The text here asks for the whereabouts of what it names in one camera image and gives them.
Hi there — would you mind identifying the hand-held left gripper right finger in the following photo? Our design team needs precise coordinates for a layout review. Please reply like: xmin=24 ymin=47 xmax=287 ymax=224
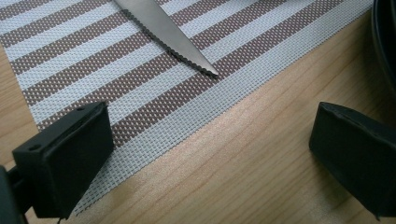
xmin=308 ymin=101 xmax=396 ymax=221

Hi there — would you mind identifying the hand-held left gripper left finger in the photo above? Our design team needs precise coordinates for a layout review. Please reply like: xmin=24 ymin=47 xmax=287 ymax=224
xmin=11 ymin=101 xmax=115 ymax=220

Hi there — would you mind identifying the silver serrated knife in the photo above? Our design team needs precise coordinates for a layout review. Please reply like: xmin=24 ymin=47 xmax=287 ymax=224
xmin=113 ymin=0 xmax=219 ymax=78

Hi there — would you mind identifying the black plate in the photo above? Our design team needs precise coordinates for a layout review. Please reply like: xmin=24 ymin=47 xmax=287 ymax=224
xmin=371 ymin=0 xmax=396 ymax=92

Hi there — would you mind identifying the striped woven placemat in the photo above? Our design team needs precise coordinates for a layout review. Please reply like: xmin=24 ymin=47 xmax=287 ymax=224
xmin=0 ymin=0 xmax=375 ymax=217

